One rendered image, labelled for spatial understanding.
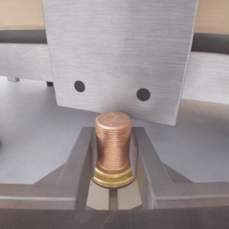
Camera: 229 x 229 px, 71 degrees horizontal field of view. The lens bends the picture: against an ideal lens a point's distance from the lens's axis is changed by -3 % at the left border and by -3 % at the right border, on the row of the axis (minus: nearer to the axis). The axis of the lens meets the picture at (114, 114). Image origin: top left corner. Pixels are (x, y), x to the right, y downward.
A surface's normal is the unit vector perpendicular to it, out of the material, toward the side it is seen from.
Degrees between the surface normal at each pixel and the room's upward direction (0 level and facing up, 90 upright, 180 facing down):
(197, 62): 90
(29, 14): 90
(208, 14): 90
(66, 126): 180
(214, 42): 90
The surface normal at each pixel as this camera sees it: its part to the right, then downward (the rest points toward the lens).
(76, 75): -0.33, 0.45
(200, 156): 0.01, -0.88
